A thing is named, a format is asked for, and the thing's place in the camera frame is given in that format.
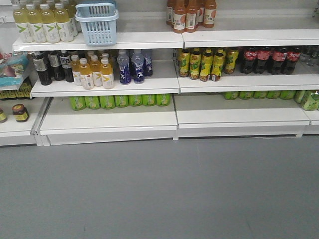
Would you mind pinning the yellow lemon tea bottle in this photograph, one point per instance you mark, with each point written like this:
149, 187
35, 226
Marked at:
230, 62
184, 60
206, 62
217, 66
195, 60

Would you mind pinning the white metal shelf unit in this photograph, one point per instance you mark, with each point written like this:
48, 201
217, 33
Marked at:
197, 108

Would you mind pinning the brown sauce jar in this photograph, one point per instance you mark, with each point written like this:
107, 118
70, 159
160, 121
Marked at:
20, 113

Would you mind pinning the dark tea bottle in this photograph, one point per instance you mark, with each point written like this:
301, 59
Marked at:
40, 64
56, 66
65, 60

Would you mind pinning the plastic cola bottle red label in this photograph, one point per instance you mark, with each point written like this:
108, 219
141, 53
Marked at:
263, 55
278, 57
292, 58
249, 57

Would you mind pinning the yellow orange juice bottle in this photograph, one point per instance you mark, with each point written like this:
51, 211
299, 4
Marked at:
86, 74
75, 64
107, 74
95, 65

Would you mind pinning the orange grapefruit juice bottle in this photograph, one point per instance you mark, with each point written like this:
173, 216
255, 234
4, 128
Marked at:
179, 16
209, 13
191, 14

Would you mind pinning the green drink bottle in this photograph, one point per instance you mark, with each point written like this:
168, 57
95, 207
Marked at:
77, 103
107, 102
162, 100
121, 101
92, 102
149, 99
135, 100

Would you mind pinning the light blue plastic basket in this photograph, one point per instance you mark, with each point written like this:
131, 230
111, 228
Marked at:
98, 21

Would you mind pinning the teal snack package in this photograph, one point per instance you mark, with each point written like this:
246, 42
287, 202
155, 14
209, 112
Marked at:
13, 72

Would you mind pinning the blue sports drink bottle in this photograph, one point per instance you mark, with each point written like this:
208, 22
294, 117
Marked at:
148, 67
123, 62
138, 63

